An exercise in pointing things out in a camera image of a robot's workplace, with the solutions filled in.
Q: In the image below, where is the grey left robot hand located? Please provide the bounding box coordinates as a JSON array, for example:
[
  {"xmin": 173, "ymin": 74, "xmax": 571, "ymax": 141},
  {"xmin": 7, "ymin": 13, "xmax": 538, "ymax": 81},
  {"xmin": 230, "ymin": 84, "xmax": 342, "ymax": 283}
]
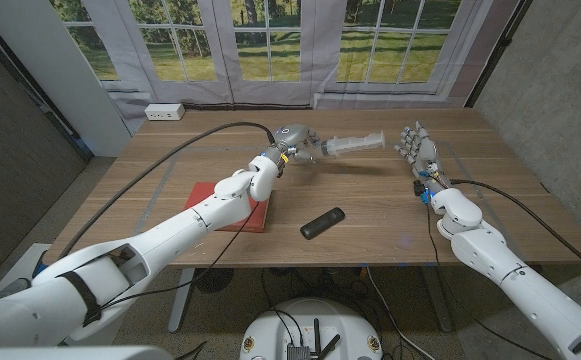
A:
[{"xmin": 272, "ymin": 123, "xmax": 324, "ymax": 165}]

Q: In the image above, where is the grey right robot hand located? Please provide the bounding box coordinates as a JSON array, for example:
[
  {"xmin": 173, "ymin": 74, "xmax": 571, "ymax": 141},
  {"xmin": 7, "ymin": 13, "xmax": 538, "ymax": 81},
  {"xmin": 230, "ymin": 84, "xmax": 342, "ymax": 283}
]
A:
[{"xmin": 393, "ymin": 119, "xmax": 444, "ymax": 176}]

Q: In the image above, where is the clear plastic syringe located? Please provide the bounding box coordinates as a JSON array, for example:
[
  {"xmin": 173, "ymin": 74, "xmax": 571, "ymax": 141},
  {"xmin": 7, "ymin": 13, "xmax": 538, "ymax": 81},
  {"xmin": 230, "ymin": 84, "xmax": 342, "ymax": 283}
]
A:
[{"xmin": 319, "ymin": 130, "xmax": 387, "ymax": 160}]

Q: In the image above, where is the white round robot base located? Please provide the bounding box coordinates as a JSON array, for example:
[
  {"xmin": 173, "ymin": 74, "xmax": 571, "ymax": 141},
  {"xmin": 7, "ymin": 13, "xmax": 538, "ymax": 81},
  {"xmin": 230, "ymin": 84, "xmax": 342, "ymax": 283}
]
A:
[{"xmin": 239, "ymin": 298, "xmax": 385, "ymax": 360}]

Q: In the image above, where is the red notebook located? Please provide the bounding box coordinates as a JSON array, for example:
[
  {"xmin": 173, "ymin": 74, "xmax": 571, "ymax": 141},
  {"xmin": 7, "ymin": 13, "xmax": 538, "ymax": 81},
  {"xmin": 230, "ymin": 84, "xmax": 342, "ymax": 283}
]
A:
[{"xmin": 183, "ymin": 181, "xmax": 271, "ymax": 234}]

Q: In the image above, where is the printed window backdrop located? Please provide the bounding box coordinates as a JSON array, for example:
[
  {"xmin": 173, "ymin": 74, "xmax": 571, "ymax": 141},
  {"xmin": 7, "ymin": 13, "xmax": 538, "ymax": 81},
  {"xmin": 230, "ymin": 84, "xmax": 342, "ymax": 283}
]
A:
[{"xmin": 49, "ymin": 0, "xmax": 521, "ymax": 136}]

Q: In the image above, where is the black remote control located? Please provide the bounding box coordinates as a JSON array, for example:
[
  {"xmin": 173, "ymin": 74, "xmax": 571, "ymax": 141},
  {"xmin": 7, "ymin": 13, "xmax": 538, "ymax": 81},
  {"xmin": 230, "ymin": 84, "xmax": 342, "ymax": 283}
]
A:
[{"xmin": 299, "ymin": 206, "xmax": 346, "ymax": 241}]

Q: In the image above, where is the white power strip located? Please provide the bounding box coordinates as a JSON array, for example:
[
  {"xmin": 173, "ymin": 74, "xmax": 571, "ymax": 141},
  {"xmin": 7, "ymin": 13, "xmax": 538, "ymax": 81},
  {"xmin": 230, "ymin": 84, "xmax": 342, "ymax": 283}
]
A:
[{"xmin": 144, "ymin": 103, "xmax": 186, "ymax": 122}]

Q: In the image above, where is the grey metal table leg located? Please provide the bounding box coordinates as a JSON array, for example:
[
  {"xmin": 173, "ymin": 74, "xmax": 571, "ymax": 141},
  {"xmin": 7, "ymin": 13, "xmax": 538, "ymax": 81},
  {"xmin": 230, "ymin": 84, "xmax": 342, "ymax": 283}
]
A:
[
  {"xmin": 421, "ymin": 264, "xmax": 455, "ymax": 334},
  {"xmin": 168, "ymin": 267, "xmax": 196, "ymax": 335}
]

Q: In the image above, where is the black round floor disc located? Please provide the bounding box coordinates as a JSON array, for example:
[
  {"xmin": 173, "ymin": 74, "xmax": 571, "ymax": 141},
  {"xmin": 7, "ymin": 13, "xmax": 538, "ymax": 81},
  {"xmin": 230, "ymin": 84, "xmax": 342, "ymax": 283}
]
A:
[{"xmin": 193, "ymin": 268, "xmax": 235, "ymax": 295}]

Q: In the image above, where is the small grey electronics box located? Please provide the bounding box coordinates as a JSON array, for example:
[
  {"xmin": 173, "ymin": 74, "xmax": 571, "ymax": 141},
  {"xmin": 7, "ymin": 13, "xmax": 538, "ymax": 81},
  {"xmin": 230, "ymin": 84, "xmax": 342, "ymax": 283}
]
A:
[{"xmin": 286, "ymin": 343, "xmax": 311, "ymax": 360}]

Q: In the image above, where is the white vertical panel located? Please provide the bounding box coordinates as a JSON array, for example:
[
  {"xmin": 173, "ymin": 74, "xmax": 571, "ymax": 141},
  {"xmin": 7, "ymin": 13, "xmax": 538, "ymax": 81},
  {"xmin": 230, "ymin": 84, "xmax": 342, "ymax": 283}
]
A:
[{"xmin": 0, "ymin": 0, "xmax": 134, "ymax": 158}]

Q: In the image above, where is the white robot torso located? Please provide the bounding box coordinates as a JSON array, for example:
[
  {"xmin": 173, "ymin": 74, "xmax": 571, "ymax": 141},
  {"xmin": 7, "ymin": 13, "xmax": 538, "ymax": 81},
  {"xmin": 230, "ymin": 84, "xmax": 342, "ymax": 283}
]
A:
[{"xmin": 0, "ymin": 344, "xmax": 174, "ymax": 360}]

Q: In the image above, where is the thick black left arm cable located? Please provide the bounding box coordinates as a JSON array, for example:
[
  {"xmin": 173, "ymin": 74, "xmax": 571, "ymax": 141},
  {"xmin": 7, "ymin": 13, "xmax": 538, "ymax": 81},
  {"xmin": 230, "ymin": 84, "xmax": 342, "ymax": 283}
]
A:
[{"xmin": 58, "ymin": 121, "xmax": 277, "ymax": 259}]

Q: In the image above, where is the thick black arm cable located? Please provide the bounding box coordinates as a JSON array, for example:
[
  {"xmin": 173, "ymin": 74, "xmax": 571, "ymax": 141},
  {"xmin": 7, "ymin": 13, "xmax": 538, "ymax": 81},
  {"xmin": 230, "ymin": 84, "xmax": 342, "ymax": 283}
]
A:
[
  {"xmin": 58, "ymin": 121, "xmax": 277, "ymax": 259},
  {"xmin": 449, "ymin": 178, "xmax": 581, "ymax": 284}
]

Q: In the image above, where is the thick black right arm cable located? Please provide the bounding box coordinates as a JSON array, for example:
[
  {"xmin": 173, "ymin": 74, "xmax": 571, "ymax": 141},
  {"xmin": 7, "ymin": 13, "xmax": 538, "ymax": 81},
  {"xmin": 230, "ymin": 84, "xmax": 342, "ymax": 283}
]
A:
[{"xmin": 449, "ymin": 178, "xmax": 581, "ymax": 284}]

